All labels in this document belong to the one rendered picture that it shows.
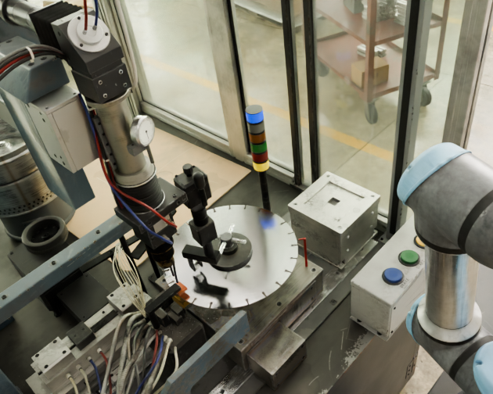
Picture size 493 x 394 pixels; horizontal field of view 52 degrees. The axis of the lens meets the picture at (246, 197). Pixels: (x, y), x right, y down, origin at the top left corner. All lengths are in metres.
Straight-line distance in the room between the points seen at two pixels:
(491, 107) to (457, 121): 2.34
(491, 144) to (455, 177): 2.47
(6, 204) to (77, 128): 0.78
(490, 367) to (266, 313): 0.49
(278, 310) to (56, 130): 0.66
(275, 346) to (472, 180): 0.65
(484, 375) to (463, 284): 0.19
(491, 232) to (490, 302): 1.66
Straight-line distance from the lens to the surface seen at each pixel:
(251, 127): 1.31
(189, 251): 1.14
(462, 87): 1.15
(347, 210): 1.37
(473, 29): 1.09
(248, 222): 1.28
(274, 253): 1.20
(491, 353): 1.05
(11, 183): 1.58
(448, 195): 0.73
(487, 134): 3.27
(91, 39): 0.78
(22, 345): 1.51
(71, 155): 0.88
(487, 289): 2.40
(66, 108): 0.85
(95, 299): 1.40
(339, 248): 1.36
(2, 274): 1.72
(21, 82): 0.88
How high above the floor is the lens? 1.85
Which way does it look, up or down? 41 degrees down
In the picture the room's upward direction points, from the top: 9 degrees counter-clockwise
